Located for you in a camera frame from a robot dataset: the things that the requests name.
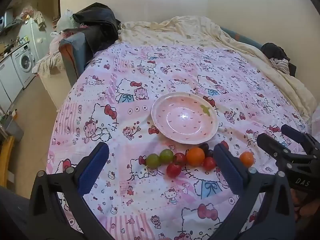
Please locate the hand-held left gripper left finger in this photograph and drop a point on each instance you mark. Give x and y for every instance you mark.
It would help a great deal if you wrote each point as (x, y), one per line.
(93, 170)

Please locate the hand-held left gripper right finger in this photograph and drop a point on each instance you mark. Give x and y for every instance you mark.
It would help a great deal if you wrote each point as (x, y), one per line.
(228, 170)

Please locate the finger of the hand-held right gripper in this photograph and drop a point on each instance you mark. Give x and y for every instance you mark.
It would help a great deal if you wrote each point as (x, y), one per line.
(271, 145)
(293, 132)

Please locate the red cherry tomato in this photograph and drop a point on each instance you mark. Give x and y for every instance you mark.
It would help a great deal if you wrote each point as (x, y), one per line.
(225, 145)
(173, 170)
(180, 158)
(209, 163)

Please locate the small orange tomato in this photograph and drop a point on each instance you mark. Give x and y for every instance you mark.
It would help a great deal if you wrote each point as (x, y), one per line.
(247, 158)

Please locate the dark purple grape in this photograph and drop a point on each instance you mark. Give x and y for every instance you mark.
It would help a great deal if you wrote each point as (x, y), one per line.
(210, 153)
(204, 146)

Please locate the large orange tomato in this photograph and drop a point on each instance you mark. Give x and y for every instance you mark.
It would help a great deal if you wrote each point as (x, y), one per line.
(195, 156)

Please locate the green grape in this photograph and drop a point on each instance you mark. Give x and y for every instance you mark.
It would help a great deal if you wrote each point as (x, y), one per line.
(166, 155)
(153, 160)

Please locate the pink strawberry print plate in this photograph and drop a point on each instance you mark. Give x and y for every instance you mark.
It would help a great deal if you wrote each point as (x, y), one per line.
(183, 120)

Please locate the person's right hand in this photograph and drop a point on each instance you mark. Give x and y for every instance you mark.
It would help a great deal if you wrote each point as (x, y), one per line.
(307, 205)

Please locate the striped garment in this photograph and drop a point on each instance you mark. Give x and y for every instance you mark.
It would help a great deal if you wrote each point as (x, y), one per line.
(281, 66)

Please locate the pink cartoon printed blanket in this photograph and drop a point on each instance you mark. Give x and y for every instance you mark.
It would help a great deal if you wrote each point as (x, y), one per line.
(125, 105)

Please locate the black garment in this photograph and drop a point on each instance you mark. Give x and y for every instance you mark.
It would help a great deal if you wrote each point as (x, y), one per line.
(275, 51)

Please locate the yellow stool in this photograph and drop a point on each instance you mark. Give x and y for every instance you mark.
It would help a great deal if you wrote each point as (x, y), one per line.
(7, 160)

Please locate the grey bin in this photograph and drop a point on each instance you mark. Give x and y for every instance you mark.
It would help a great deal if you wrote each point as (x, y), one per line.
(13, 126)

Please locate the cream frilled cloth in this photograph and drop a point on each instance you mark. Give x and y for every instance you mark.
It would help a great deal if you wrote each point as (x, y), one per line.
(48, 63)

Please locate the blue armchair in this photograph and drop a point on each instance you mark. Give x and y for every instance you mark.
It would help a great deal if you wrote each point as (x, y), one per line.
(72, 52)

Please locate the white kitchen cabinet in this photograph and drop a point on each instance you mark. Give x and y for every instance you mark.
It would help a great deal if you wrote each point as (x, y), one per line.
(8, 80)

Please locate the white washing machine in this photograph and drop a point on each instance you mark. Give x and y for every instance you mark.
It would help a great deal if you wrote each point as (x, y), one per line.
(23, 63)

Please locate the cream duvet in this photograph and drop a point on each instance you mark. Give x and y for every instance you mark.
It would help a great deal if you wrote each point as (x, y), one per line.
(200, 32)

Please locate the pink plastic bag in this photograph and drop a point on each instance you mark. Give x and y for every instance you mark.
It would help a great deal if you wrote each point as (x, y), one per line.
(55, 42)

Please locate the white fridge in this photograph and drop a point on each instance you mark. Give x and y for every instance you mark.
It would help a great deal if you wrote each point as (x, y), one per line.
(35, 37)

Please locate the black jacket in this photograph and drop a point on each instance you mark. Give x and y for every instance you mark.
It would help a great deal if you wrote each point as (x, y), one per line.
(97, 20)

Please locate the white plastic bag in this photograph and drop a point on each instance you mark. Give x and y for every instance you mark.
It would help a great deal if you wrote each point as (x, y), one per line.
(64, 20)

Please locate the blue bed frame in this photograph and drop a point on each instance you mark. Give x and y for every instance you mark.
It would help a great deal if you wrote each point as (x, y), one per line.
(237, 36)

